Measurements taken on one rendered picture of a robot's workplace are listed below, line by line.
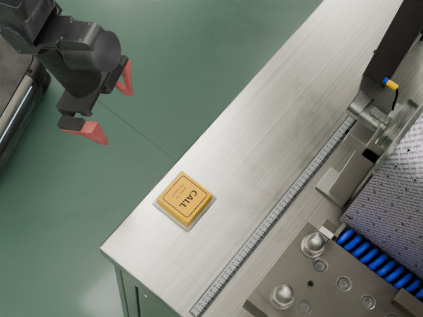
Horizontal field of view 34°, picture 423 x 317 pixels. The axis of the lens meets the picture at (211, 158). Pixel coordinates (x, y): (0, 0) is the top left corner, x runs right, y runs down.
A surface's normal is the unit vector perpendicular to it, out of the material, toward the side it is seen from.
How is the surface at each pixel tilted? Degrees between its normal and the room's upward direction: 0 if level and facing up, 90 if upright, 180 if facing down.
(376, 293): 0
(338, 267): 0
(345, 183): 90
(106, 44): 60
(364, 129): 0
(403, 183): 90
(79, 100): 29
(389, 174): 90
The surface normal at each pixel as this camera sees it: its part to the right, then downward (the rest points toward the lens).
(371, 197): -0.62, 0.70
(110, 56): 0.84, 0.12
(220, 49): 0.07, -0.40
